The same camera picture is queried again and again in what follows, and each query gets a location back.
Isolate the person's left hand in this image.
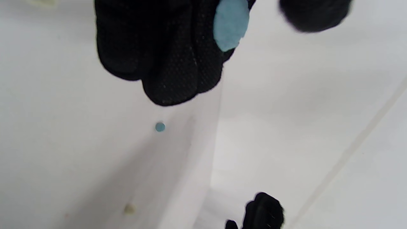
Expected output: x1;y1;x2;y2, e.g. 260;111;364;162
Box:
94;0;353;106

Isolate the person's right hand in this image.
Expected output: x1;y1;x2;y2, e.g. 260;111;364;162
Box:
225;192;285;229

